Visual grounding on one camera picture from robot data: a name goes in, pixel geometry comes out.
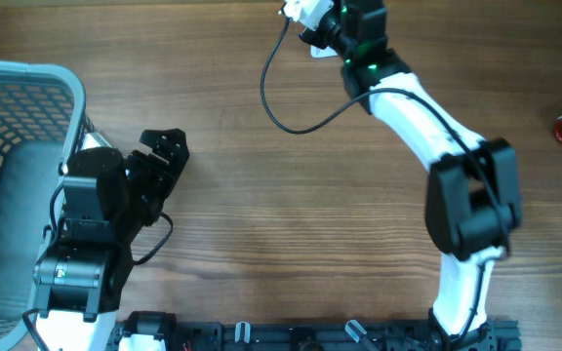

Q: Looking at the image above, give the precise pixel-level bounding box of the grey plastic mesh basket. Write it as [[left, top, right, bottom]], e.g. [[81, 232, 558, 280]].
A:
[[0, 60, 94, 350]]

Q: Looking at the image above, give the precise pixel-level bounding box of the right black cable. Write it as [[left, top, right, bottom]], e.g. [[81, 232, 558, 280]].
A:
[[260, 17, 511, 342]]

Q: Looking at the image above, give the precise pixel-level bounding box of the black cable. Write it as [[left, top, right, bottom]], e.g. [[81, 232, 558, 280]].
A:
[[20, 184, 175, 351], [260, 17, 511, 342]]

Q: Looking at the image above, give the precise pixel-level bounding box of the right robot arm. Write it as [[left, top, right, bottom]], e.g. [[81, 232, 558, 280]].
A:
[[283, 0, 522, 350]]

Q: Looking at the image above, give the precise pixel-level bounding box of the white barcode scanner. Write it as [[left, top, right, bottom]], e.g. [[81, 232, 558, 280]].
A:
[[310, 46, 338, 59]]

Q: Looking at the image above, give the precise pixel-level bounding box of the left black cable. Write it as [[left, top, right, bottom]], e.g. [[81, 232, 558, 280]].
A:
[[20, 184, 175, 351]]

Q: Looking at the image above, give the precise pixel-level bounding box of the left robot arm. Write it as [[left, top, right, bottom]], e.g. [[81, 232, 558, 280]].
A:
[[22, 129, 189, 350]]

